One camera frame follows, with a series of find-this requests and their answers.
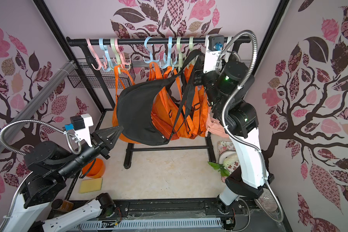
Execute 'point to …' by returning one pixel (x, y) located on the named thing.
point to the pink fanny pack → (214, 125)
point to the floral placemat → (224, 146)
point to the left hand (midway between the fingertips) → (124, 131)
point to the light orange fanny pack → (196, 126)
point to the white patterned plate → (231, 155)
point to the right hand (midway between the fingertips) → (204, 52)
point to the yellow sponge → (90, 185)
